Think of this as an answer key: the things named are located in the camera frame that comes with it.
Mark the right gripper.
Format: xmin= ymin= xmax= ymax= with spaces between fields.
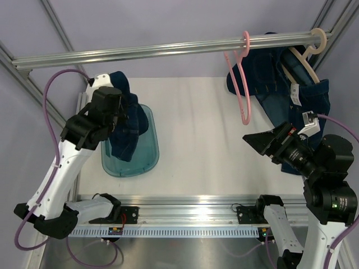
xmin=245 ymin=120 xmax=324 ymax=178

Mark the dark denim skirt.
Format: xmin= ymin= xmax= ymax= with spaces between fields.
xmin=109 ymin=71 xmax=149 ymax=162

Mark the pink plastic hanger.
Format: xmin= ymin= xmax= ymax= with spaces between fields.
xmin=223 ymin=30 xmax=252 ymax=126

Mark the beige wooden hanger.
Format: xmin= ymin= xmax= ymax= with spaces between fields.
xmin=280 ymin=28 xmax=327 ymax=86

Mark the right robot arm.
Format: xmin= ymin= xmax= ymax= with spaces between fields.
xmin=243 ymin=122 xmax=358 ymax=268

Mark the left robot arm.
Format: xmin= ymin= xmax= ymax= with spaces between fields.
xmin=14 ymin=86 xmax=126 ymax=239

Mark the teal plastic basin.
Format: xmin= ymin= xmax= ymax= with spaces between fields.
xmin=101 ymin=104 xmax=159 ymax=178

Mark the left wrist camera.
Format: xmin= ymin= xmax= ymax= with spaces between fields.
xmin=86 ymin=73 xmax=113 ymax=91

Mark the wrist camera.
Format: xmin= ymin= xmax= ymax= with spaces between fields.
xmin=298 ymin=111 xmax=320 ymax=137
xmin=86 ymin=73 xmax=113 ymax=91

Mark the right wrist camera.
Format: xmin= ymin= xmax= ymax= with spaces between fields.
xmin=298 ymin=111 xmax=320 ymax=137

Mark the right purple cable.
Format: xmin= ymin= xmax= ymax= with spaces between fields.
xmin=221 ymin=113 xmax=359 ymax=269

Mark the purple cable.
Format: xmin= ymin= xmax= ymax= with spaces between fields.
xmin=221 ymin=113 xmax=359 ymax=269
xmin=13 ymin=69 xmax=124 ymax=266

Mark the left aluminium frame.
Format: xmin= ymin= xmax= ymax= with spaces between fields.
xmin=1 ymin=1 xmax=75 ymax=205

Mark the aluminium frame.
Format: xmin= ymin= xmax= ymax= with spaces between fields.
xmin=1 ymin=1 xmax=75 ymax=205
xmin=309 ymin=0 xmax=358 ymax=72

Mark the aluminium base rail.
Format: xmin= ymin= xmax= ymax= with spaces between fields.
xmin=72 ymin=194 xmax=312 ymax=227

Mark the aluminium hanging rail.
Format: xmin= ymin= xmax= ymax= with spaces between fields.
xmin=11 ymin=29 xmax=333 ymax=74

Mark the slotted cable duct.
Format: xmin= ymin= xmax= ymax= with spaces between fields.
xmin=70 ymin=225 xmax=259 ymax=238

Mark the right aluminium frame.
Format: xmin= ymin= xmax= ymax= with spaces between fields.
xmin=309 ymin=0 xmax=358 ymax=72

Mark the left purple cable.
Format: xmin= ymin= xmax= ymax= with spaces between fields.
xmin=13 ymin=69 xmax=124 ymax=266

